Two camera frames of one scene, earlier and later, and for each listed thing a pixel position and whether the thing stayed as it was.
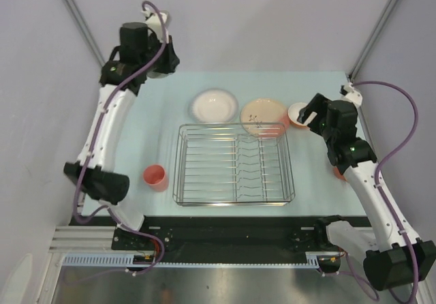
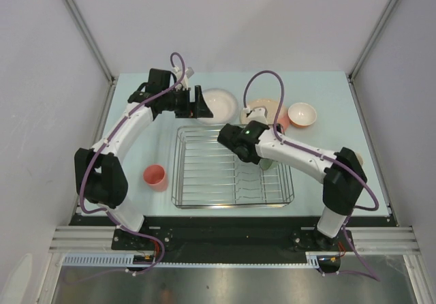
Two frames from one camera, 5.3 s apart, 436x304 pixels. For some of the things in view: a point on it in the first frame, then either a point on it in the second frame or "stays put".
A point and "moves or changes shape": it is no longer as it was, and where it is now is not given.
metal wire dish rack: (233, 164) stays put
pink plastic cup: (156, 177) stays put
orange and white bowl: (293, 112) stays put
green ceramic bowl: (153, 74) moves or changes shape
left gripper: (172, 60) to (194, 110)
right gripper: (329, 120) to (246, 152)
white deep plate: (213, 105) stays put
